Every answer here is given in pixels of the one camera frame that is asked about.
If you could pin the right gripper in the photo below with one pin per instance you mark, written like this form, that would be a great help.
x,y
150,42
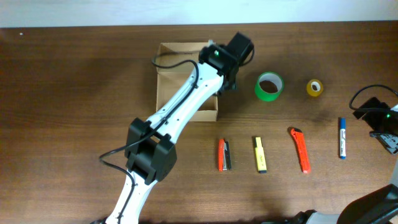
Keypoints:
x,y
390,142

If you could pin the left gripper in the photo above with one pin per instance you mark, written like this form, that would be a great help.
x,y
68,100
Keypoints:
x,y
232,82

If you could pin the blue white marker pen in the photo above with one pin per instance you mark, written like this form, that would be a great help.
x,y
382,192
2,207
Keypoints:
x,y
342,128

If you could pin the green tape roll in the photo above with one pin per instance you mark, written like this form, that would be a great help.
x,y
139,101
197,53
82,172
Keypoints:
x,y
269,86

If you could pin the brown cardboard box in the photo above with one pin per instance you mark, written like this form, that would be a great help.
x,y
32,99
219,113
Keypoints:
x,y
170,80

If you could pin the small yellow tape roll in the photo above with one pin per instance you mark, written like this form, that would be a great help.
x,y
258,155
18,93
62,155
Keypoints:
x,y
314,88

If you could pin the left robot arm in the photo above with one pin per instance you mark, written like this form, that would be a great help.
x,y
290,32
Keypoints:
x,y
149,153

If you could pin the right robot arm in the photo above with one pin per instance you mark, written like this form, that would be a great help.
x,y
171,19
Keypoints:
x,y
378,206

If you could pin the orange utility knife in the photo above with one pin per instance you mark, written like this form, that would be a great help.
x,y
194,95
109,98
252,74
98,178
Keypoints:
x,y
299,140

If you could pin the yellow highlighter pen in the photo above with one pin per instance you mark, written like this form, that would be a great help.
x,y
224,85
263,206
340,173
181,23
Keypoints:
x,y
260,156

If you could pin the orange black stapler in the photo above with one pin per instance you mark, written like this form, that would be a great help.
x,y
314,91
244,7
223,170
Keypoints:
x,y
224,156

